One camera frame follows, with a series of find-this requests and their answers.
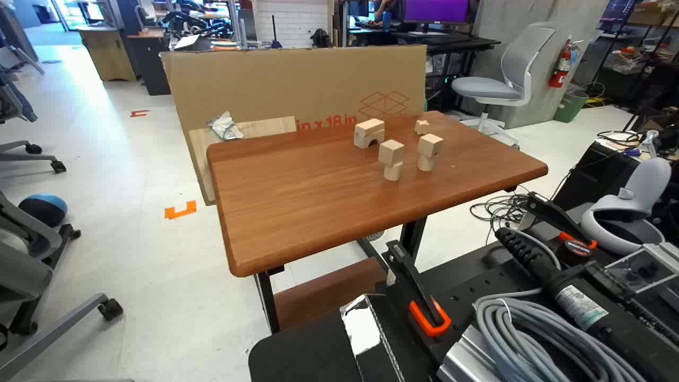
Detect blue round object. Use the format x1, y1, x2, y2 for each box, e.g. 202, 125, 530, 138
17, 193, 70, 230

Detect wooden cube block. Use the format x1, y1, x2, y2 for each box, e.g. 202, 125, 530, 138
376, 138, 408, 170

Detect office chair with black wheels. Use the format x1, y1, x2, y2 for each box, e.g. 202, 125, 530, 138
0, 61, 70, 177

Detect clear plastic box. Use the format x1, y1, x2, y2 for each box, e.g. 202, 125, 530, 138
602, 242, 679, 297

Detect monitor with purple screen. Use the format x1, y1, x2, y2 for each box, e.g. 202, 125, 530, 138
399, 0, 473, 27

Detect red fire extinguisher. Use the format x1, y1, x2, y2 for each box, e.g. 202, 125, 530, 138
545, 37, 583, 92

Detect black cabinet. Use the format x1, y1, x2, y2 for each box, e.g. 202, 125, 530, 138
126, 29, 174, 97

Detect brown wooden footboard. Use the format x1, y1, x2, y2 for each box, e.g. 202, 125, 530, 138
274, 254, 388, 330

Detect grey office chair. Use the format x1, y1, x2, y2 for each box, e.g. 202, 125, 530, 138
0, 189, 128, 382

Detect black storage shelf rack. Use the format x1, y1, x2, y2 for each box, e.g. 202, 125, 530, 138
596, 0, 679, 133

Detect coiled grey cable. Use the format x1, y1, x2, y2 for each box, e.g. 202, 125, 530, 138
471, 290, 648, 382

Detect crumpled clear plastic bag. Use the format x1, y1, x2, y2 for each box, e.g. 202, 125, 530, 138
207, 109, 247, 142

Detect white office chair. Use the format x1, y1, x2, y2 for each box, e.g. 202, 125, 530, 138
451, 24, 559, 147

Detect loose white cables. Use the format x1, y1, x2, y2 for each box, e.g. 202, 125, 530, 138
468, 191, 530, 230

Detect shiny metal plate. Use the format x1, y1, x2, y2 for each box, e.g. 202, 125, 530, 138
337, 290, 388, 382

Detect black clamp with orange handle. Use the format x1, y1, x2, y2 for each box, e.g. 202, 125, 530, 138
381, 237, 455, 341
518, 191, 601, 258

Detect wooden block with hole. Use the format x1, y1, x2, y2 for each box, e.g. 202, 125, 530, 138
417, 131, 445, 160

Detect large cardboard sheet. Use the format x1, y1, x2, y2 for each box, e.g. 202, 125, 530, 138
159, 45, 430, 208

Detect light wooden cabinet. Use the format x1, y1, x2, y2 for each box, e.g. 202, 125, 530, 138
74, 25, 139, 85

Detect green plastic bin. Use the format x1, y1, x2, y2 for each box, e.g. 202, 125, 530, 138
553, 82, 591, 125

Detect aluminium extrusion bar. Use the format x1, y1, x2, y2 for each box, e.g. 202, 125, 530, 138
435, 328, 498, 382

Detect wooden arch block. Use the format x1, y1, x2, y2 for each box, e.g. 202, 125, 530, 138
353, 116, 388, 150

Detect black ribbed cable connector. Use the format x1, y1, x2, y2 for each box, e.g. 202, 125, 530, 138
492, 224, 611, 333

